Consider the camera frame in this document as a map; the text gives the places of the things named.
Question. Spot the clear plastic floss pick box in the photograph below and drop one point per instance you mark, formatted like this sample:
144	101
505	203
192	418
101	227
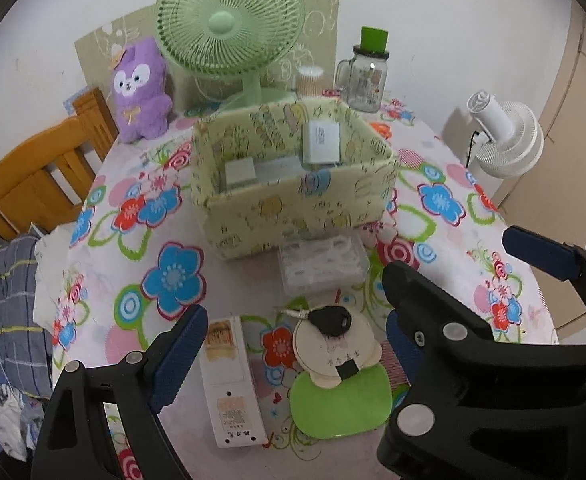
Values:
323	265

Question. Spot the long white box brown label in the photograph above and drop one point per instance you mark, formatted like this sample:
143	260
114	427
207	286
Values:
233	390

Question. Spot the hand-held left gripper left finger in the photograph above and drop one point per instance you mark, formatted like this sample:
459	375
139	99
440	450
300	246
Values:
180	355

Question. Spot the yellow printed fabric storage box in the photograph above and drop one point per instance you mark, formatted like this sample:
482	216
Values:
293	215

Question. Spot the wooden chair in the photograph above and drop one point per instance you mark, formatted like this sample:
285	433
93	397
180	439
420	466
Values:
33	175

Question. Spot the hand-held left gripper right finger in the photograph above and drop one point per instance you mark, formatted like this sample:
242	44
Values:
400	355

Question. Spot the black car key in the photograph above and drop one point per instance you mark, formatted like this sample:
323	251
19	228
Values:
330	322

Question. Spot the white patterned cloth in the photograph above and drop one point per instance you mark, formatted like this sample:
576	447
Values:
8	420

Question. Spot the glass jar mug green lid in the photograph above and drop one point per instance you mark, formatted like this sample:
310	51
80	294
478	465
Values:
363	85

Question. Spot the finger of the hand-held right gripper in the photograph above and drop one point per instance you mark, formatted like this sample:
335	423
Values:
543	257
473	360

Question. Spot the beige door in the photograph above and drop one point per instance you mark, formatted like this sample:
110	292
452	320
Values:
573	160

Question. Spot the floral tablecloth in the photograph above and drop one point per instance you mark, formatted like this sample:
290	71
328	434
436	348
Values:
438	200

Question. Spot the white charger box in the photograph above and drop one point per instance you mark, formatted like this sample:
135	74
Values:
321	142

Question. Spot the purple plush toy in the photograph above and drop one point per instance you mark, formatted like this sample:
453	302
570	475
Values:
138	105

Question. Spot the white clip fan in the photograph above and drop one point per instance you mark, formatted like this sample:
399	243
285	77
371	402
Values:
508	135

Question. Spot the small white cube box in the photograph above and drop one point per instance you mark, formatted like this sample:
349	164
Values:
240	174

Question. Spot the cream round character pouch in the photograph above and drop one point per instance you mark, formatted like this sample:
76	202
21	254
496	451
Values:
323	355

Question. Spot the green desk fan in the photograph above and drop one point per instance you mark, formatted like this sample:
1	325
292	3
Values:
223	25

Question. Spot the cotton swab container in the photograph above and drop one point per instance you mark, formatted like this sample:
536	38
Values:
309	82

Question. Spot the grey plaid cloth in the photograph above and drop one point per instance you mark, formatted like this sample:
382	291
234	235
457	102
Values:
3	300

